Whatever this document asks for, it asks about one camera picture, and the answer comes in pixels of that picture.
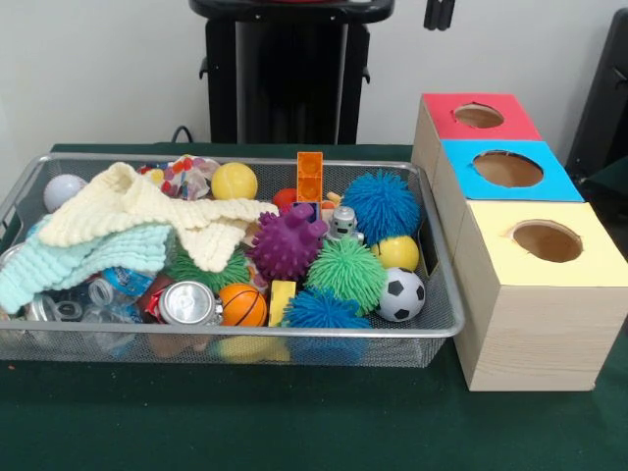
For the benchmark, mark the green koosh ball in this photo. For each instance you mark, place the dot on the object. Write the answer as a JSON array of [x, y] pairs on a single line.
[[346, 272]]

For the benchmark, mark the orange basketball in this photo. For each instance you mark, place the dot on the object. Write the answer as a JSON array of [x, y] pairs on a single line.
[[243, 304]]

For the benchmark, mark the small blue koosh ball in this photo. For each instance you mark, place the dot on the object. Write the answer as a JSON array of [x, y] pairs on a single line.
[[324, 309]]

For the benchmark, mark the black and white soccer ball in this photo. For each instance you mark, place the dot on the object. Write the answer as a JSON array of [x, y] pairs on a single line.
[[400, 294]]

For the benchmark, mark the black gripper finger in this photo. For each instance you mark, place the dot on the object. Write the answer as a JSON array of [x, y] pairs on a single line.
[[432, 14], [447, 14]]

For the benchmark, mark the yellow tennis ball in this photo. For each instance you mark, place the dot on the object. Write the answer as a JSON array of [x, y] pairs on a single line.
[[234, 181]]

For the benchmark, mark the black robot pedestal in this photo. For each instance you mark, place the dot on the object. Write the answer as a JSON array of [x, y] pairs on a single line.
[[289, 73]]

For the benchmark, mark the clear plastic bottle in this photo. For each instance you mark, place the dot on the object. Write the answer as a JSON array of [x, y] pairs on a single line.
[[122, 280]]

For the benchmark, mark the large blue koosh ball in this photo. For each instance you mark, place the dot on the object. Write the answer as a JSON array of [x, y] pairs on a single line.
[[382, 206]]

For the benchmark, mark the dark green tablecloth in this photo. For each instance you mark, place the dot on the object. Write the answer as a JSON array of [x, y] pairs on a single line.
[[294, 427]]

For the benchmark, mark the wooden box with three holes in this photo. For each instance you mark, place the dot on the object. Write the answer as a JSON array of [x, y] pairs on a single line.
[[539, 333]]

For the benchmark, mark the mint knitted cloth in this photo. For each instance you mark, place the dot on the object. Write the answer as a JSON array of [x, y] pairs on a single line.
[[73, 260]]

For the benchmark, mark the purple spiky toy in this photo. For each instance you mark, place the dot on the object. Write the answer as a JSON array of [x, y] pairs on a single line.
[[284, 245]]

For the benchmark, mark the crushed red silver can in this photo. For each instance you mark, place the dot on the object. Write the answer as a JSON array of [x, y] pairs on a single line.
[[186, 303]]

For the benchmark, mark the black upright panel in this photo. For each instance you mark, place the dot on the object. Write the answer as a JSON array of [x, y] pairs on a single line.
[[603, 98]]

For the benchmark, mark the cream knitted cloth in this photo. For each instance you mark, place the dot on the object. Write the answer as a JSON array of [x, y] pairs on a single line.
[[147, 206]]

